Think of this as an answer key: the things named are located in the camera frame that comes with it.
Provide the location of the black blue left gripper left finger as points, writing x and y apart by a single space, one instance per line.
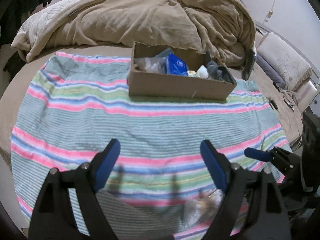
67 206

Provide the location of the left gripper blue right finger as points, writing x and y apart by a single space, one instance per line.
283 160

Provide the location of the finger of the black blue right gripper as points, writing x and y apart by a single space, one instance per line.
266 216

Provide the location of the grey sock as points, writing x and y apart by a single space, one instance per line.
217 72

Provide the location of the blue tissue pack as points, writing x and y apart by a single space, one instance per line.
175 66

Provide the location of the clear plastic snack bag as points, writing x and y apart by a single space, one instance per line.
156 64

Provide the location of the beige embroidered pillow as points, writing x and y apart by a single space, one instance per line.
289 64

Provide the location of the striped colourful towel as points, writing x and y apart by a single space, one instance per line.
76 104

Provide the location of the black phone on stand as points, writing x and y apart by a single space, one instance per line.
249 64

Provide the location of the white sock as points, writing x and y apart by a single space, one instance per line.
202 72

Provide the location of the beige blanket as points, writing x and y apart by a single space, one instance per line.
224 27

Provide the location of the brown cardboard box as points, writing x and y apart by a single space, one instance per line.
142 83

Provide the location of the white patterned quilt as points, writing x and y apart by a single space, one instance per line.
33 26

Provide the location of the dark hanging clothes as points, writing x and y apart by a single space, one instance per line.
11 16

